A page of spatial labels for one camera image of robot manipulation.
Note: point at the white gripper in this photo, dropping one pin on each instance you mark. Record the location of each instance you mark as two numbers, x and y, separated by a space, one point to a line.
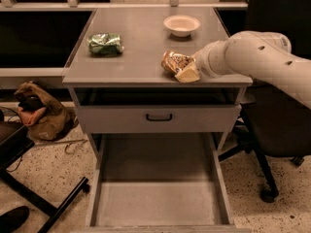
203 63

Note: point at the crushed orange can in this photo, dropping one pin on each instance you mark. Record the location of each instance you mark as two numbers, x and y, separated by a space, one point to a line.
174 62

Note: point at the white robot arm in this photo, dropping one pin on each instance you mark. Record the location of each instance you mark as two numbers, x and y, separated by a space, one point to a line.
264 56

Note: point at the closed grey top drawer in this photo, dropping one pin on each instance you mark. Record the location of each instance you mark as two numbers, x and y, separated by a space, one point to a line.
131 119

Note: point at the grey drawer cabinet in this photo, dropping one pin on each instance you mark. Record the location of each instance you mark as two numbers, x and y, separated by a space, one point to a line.
135 78

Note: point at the open grey middle drawer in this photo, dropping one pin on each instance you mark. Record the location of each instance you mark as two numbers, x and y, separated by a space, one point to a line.
159 183

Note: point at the white bowl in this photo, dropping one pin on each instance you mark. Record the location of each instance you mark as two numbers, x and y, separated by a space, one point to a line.
181 26

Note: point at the black office chair right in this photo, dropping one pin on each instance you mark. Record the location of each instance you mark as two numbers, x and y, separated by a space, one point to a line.
273 123

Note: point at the brown bag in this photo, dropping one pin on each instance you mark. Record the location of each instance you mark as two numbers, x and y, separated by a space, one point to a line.
50 123

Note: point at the black chair base left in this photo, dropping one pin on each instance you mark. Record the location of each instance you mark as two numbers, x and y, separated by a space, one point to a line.
52 171

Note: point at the black shoe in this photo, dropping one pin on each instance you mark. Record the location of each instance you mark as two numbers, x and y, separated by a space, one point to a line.
13 219

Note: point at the black drawer handle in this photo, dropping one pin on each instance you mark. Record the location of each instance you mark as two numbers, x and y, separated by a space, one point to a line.
157 118

